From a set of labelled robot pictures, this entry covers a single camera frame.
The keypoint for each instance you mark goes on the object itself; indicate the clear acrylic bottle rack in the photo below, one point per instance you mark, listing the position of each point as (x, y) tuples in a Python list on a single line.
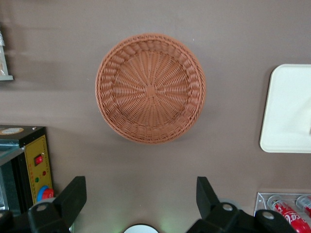
[(263, 201)]

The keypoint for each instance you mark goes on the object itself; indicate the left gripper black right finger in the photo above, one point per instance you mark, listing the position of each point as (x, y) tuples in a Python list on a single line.
[(206, 196)]

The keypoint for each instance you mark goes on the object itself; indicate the round brown wicker basket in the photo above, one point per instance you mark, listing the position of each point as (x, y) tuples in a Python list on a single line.
[(150, 92)]

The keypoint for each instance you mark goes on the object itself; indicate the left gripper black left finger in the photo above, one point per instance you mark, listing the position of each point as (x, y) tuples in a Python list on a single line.
[(73, 196)]

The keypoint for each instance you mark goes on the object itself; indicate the beige plastic tray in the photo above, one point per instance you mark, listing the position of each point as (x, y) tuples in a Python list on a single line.
[(286, 109)]

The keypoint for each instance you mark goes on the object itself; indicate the red cola bottle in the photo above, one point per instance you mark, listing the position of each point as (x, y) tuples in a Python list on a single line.
[(305, 202), (290, 217)]

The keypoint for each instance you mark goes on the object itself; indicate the black machine with yellow panel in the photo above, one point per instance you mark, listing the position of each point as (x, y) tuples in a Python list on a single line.
[(39, 155)]

